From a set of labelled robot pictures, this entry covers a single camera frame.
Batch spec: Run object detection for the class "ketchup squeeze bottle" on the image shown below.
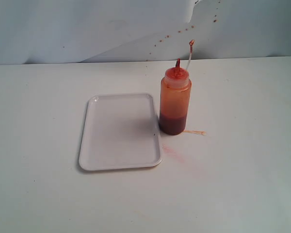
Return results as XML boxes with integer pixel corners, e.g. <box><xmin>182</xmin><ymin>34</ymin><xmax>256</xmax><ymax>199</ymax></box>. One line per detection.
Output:
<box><xmin>159</xmin><ymin>40</ymin><xmax>194</xmax><ymax>135</ymax></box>

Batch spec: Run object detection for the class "white rectangular plastic tray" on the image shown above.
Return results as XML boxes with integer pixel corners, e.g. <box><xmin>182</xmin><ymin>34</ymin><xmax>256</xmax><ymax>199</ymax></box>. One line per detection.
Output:
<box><xmin>79</xmin><ymin>93</ymin><xmax>162</xmax><ymax>172</ymax></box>

